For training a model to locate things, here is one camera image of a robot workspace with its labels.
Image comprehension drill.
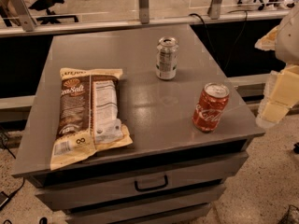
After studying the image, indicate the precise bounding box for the black office chair left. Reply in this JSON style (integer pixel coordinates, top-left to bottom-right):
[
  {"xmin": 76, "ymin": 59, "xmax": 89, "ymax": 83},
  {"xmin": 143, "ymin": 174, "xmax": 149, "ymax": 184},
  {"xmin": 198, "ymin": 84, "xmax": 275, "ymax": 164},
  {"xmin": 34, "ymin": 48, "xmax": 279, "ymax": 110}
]
[{"xmin": 29, "ymin": 0, "xmax": 78, "ymax": 24}]

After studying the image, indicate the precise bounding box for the black cable on floor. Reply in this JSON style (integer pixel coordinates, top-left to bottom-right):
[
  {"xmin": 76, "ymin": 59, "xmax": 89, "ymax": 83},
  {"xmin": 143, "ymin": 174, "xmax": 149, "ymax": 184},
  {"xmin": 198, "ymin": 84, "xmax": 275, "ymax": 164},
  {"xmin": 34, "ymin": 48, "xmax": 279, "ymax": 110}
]
[{"xmin": 0, "ymin": 131, "xmax": 26, "ymax": 212}]

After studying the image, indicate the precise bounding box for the black cable on rail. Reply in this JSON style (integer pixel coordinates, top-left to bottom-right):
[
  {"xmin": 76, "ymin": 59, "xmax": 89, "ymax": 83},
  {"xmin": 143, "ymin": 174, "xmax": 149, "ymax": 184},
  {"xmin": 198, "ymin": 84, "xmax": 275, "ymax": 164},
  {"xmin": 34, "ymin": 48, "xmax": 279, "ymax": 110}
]
[{"xmin": 188, "ymin": 9, "xmax": 249, "ymax": 72}]

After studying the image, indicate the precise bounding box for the silver green 7up can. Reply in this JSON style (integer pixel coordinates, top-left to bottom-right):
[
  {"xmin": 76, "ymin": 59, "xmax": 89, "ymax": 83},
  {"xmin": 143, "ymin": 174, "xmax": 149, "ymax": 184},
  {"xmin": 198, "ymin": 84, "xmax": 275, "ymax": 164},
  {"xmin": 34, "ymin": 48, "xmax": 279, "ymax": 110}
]
[{"xmin": 156, "ymin": 36, "xmax": 178, "ymax": 80}]

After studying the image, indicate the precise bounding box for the black drawer handle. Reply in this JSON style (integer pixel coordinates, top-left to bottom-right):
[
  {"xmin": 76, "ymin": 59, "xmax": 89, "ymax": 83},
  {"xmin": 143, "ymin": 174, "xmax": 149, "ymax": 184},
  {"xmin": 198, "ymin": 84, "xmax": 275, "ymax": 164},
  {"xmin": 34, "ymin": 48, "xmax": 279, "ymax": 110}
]
[{"xmin": 134, "ymin": 175, "xmax": 168, "ymax": 192}]

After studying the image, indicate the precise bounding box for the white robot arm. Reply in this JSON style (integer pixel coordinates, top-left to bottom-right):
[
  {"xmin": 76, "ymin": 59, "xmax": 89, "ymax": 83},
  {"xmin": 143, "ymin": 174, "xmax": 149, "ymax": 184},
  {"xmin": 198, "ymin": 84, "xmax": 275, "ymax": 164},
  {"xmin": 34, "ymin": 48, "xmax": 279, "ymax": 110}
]
[{"xmin": 255, "ymin": 5, "xmax": 299, "ymax": 128}]

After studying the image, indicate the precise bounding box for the brown sea salt chip bag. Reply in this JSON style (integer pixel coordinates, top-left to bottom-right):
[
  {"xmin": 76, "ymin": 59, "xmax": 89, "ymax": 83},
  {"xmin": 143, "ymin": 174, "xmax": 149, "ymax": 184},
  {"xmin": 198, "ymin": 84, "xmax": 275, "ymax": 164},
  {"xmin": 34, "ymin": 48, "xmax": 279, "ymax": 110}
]
[{"xmin": 50, "ymin": 68, "xmax": 132, "ymax": 170}]

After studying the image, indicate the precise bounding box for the red coke can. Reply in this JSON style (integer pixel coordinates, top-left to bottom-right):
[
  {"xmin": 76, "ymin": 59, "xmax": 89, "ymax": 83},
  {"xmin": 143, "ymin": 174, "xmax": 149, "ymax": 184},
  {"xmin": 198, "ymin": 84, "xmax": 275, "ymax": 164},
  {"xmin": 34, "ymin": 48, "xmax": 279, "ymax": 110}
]
[{"xmin": 192, "ymin": 83, "xmax": 229, "ymax": 133}]

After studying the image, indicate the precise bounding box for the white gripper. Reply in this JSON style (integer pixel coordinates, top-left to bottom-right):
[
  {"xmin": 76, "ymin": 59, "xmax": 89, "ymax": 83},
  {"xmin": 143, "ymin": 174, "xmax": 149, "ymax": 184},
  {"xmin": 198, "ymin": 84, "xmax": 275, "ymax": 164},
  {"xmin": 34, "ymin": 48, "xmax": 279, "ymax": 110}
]
[{"xmin": 254, "ymin": 25, "xmax": 299, "ymax": 130}]

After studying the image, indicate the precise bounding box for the grey drawer cabinet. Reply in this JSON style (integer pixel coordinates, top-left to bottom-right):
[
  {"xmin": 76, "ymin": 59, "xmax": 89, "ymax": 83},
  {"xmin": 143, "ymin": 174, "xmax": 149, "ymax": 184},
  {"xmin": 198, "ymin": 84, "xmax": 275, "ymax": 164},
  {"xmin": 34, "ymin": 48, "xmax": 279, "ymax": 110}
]
[{"xmin": 12, "ymin": 25, "xmax": 263, "ymax": 224}]

